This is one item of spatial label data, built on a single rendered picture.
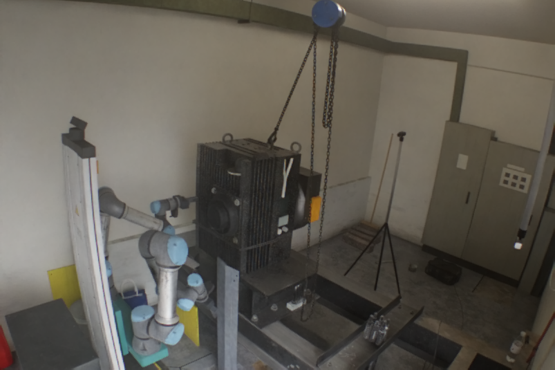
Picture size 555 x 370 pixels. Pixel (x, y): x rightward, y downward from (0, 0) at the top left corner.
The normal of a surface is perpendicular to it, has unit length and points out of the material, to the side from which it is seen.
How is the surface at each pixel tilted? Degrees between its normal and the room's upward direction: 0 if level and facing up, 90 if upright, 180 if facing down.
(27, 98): 90
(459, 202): 90
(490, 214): 90
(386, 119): 90
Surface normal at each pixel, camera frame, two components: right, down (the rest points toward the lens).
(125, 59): 0.72, 0.26
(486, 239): -0.69, 0.14
